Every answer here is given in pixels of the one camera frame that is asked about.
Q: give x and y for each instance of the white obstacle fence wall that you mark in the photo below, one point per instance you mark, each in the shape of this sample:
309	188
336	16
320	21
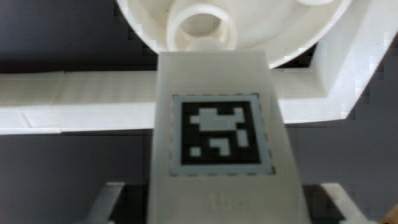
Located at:
101	100

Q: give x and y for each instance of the white round stool seat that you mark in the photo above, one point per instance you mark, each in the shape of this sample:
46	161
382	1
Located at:
276	26

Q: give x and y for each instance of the white stool leg with tag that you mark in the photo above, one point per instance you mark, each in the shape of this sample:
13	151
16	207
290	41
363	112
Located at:
224	178

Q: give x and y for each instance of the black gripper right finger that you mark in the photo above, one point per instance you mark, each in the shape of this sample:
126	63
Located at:
345	204

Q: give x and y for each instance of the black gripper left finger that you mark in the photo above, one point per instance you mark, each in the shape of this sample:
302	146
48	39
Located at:
103	205

